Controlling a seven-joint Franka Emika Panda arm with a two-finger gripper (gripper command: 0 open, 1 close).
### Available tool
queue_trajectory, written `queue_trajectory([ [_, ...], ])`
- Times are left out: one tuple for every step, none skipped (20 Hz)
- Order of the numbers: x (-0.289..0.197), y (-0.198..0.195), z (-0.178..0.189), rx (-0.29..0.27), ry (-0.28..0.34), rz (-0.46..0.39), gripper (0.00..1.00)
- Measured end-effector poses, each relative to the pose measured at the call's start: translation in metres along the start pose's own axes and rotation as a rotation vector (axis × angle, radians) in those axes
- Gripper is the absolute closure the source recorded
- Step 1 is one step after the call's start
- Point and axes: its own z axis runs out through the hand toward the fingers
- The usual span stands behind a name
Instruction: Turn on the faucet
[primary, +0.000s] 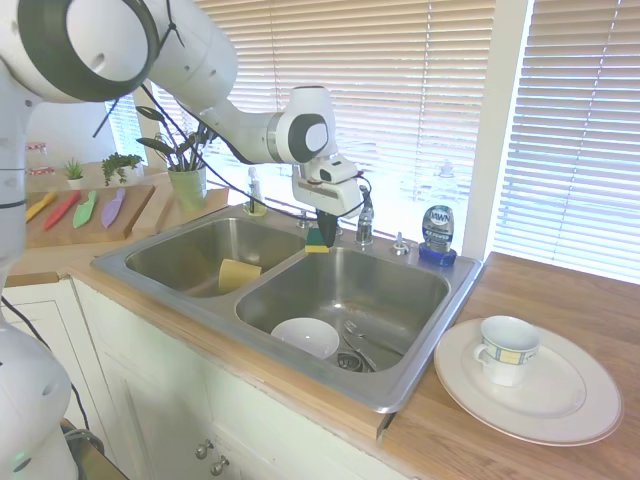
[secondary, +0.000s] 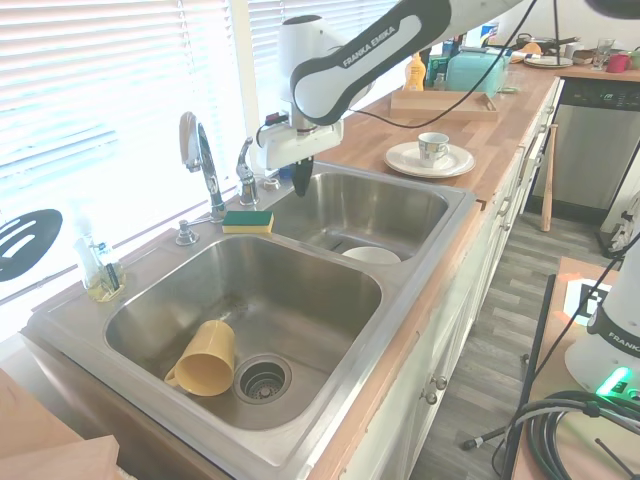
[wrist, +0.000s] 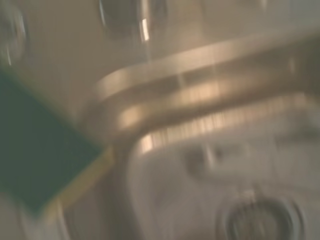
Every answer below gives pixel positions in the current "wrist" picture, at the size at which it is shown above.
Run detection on stainless steel double sink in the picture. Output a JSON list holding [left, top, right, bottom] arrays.
[[0, 0, 320, 240]]

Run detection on green and yellow sponge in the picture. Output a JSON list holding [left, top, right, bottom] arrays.
[[0, 71, 116, 220]]

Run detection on metal sink drain strainer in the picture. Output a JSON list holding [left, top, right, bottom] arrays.
[[216, 193, 310, 240]]

